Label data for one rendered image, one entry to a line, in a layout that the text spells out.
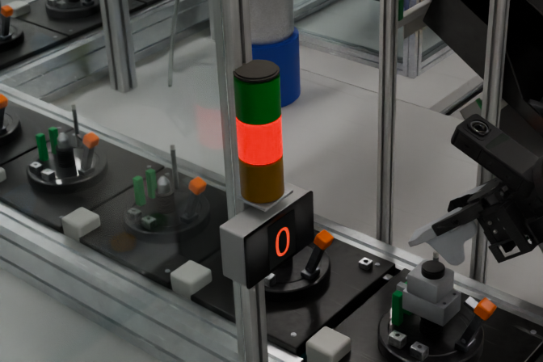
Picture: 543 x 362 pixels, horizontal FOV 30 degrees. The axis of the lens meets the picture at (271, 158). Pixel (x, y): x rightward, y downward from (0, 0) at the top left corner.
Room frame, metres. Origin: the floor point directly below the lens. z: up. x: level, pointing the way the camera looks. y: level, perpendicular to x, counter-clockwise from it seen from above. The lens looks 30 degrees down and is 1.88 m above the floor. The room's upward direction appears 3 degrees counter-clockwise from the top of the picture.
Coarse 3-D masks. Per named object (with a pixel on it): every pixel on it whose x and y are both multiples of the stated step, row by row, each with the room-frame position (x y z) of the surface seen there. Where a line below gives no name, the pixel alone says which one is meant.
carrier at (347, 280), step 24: (336, 240) 1.29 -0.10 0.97; (288, 264) 1.20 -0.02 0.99; (336, 264) 1.23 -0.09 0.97; (384, 264) 1.22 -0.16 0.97; (264, 288) 1.15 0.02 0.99; (288, 288) 1.15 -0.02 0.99; (312, 288) 1.16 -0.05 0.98; (336, 288) 1.17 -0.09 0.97; (360, 288) 1.17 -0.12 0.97; (288, 312) 1.12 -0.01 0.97; (312, 312) 1.12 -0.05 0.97; (336, 312) 1.12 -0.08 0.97; (288, 336) 1.07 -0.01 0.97
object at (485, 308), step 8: (464, 304) 1.01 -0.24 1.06; (472, 304) 1.01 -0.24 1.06; (480, 304) 0.99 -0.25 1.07; (488, 304) 1.00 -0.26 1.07; (480, 312) 0.99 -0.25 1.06; (488, 312) 0.98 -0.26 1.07; (472, 320) 1.00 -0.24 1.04; (480, 320) 0.99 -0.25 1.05; (472, 328) 1.00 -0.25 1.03; (464, 336) 1.01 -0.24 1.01; (472, 336) 1.00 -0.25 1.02
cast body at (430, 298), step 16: (416, 272) 1.05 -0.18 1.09; (432, 272) 1.03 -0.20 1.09; (448, 272) 1.04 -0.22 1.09; (400, 288) 1.07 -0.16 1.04; (416, 288) 1.04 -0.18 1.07; (432, 288) 1.02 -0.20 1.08; (448, 288) 1.04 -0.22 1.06; (416, 304) 1.04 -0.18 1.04; (432, 304) 1.02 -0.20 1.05; (448, 304) 1.02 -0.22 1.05; (432, 320) 1.02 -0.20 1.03; (448, 320) 1.02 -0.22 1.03
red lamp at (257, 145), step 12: (276, 120) 0.97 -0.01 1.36; (240, 132) 0.97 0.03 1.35; (252, 132) 0.96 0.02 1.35; (264, 132) 0.96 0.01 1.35; (276, 132) 0.96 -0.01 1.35; (240, 144) 0.97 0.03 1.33; (252, 144) 0.96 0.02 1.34; (264, 144) 0.96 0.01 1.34; (276, 144) 0.96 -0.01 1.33; (240, 156) 0.97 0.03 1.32; (252, 156) 0.96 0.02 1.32; (264, 156) 0.96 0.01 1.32; (276, 156) 0.96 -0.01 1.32
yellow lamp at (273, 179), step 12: (240, 168) 0.97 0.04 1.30; (252, 168) 0.96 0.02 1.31; (264, 168) 0.96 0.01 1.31; (276, 168) 0.96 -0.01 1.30; (240, 180) 0.97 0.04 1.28; (252, 180) 0.96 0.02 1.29; (264, 180) 0.96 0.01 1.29; (276, 180) 0.96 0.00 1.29; (252, 192) 0.96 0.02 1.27; (264, 192) 0.96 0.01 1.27; (276, 192) 0.96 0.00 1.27
